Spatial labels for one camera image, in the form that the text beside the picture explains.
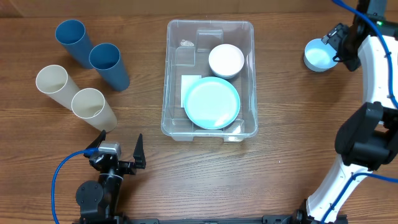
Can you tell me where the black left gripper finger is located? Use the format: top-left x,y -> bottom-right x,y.
133,134 -> 146,169
86,130 -> 106,149

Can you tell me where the light blue bowl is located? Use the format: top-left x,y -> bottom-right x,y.
303,39 -> 337,72

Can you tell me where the cream cup front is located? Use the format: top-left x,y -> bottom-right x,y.
72,88 -> 118,132

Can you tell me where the cream cup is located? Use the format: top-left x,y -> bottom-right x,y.
35,65 -> 80,110
72,88 -> 118,132

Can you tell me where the light blue plate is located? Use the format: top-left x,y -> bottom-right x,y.
183,77 -> 241,130

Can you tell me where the pink bowl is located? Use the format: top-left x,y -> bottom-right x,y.
208,44 -> 245,75

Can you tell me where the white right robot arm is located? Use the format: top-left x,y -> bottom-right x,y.
290,1 -> 397,223

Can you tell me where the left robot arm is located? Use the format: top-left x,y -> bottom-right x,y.
75,131 -> 146,223

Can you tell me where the cream cup rear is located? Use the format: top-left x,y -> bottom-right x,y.
35,65 -> 80,110

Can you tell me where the dark blue cup front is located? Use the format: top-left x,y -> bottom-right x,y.
89,43 -> 130,91

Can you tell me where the dark blue cup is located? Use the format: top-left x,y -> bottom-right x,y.
89,43 -> 130,91
55,19 -> 93,69

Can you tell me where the clear plastic storage bin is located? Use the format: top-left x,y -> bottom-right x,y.
161,20 -> 259,142

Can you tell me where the dark blue cup rear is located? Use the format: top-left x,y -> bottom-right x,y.
55,19 -> 93,69

